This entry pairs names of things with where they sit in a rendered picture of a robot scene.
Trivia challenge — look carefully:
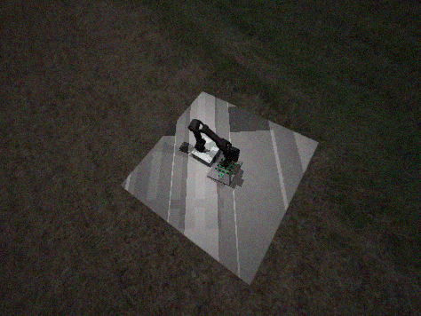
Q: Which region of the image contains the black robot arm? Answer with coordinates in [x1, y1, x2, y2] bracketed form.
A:
[188, 119, 240, 162]

